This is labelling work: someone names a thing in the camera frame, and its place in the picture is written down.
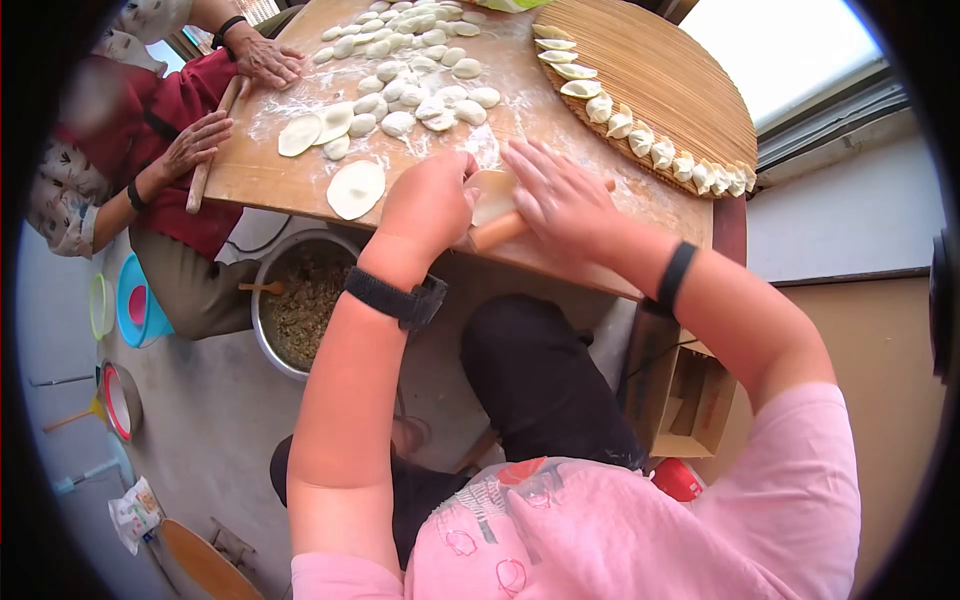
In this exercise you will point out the person's right hand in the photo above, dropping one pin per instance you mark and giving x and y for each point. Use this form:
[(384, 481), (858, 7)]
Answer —
[(577, 217)]

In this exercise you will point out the person's left hand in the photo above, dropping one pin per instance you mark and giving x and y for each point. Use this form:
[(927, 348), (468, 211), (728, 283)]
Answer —
[(424, 210)]

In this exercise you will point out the person's right fingers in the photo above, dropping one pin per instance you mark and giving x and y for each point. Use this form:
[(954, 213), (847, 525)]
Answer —
[(536, 176)]

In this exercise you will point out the person's left fingers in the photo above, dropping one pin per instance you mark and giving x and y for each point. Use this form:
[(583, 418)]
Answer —
[(461, 180)]

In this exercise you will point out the thin dough wrapper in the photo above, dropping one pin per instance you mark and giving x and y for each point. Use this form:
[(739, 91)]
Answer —
[(491, 195)]

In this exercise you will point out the short wooden rolling pin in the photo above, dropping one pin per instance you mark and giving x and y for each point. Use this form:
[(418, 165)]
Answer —
[(499, 231)]

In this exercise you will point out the large wooden pastry board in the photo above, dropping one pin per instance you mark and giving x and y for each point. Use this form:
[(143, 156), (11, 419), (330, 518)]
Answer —
[(525, 97)]

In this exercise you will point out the flat round dough wrapper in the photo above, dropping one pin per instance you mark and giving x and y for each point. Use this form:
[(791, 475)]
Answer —
[(300, 135), (335, 122), (355, 190)]

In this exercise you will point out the row of folded dumplings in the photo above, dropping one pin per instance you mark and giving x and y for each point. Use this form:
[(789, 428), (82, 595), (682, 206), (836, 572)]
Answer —
[(641, 139)]

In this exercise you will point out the pile of dough pieces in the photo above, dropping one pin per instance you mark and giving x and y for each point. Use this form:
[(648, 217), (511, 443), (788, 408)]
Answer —
[(420, 75)]

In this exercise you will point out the black wrist band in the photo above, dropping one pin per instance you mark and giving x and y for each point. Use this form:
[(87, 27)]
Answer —
[(394, 298), (675, 274)]

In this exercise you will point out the round bamboo tray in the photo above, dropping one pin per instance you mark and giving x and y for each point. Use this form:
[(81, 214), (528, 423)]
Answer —
[(667, 75)]

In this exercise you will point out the green bag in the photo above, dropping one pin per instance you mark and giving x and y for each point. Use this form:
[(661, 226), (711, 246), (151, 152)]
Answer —
[(510, 4)]

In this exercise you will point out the person's legs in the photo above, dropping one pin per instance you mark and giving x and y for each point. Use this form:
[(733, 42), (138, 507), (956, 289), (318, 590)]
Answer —
[(540, 375)]

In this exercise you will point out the dark red table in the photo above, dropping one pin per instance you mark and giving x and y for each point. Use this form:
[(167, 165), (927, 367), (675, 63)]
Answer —
[(730, 229)]

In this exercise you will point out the metal bowl of filling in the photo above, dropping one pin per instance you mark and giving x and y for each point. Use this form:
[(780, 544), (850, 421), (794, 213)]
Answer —
[(300, 307)]

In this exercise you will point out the wooden spoon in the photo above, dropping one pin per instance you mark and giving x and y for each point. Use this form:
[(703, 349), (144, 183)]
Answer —
[(262, 287)]

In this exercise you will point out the long wooden rolling pin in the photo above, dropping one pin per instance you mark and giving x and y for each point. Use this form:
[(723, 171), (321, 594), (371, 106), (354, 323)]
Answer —
[(206, 154)]

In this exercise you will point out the open cardboard box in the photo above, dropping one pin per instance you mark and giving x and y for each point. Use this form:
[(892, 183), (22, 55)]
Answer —
[(682, 397)]

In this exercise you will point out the window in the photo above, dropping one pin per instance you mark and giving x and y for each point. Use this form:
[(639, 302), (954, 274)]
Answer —
[(787, 52)]

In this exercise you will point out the red plastic object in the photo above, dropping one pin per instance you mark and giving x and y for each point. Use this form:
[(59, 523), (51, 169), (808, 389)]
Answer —
[(677, 480)]

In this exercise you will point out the blue plastic basin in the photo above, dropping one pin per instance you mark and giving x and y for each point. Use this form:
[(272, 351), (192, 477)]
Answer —
[(139, 304)]

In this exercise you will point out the person's body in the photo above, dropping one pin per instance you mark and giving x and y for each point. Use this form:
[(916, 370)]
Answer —
[(637, 540)]

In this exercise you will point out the green plastic bowl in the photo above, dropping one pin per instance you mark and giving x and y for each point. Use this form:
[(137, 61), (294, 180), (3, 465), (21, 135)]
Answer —
[(99, 306)]

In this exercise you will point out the metal pot with red rim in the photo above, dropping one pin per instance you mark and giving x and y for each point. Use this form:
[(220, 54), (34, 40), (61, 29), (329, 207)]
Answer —
[(120, 401)]

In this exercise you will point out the oval wooden board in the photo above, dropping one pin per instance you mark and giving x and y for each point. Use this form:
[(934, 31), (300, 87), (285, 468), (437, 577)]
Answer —
[(206, 562)]

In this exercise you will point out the white printed packet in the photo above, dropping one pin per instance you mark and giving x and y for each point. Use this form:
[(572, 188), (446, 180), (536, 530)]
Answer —
[(135, 514)]

